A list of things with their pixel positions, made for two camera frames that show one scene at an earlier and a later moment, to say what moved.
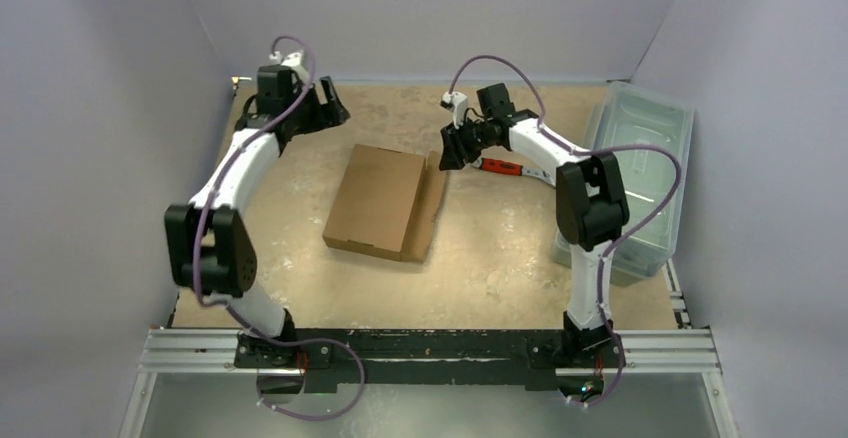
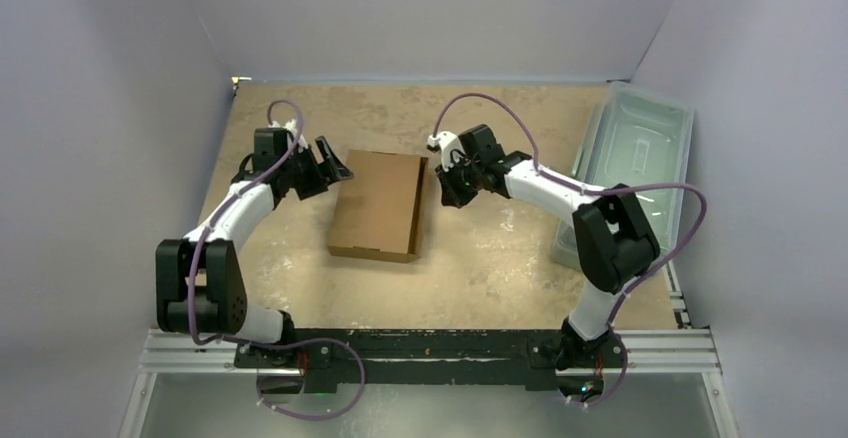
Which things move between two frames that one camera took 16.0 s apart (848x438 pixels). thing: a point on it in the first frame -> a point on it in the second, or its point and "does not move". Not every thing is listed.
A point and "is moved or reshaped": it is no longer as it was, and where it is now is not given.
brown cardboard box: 386,203 is moved or reshaped
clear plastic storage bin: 631,115 does not move
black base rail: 533,358 does not move
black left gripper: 324,114 -> 333,173
